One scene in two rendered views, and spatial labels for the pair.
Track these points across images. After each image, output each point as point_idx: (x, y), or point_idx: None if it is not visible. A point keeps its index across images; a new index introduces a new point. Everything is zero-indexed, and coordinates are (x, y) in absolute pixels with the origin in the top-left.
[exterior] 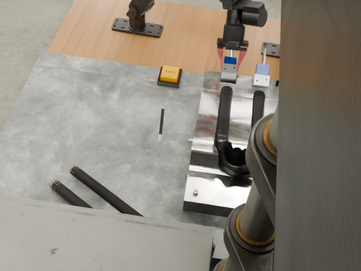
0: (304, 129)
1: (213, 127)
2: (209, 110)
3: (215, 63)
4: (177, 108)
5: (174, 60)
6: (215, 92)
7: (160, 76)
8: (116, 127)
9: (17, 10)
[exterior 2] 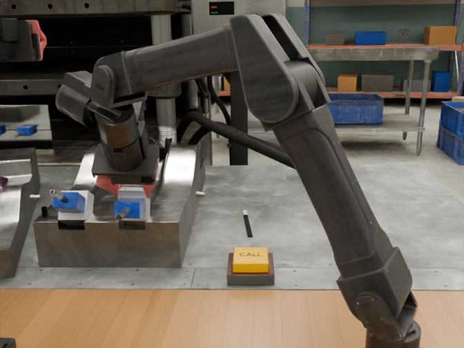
0: None
1: (170, 168)
2: (174, 191)
3: (148, 312)
4: (226, 239)
5: (250, 307)
6: (161, 203)
7: (266, 247)
8: (311, 217)
9: None
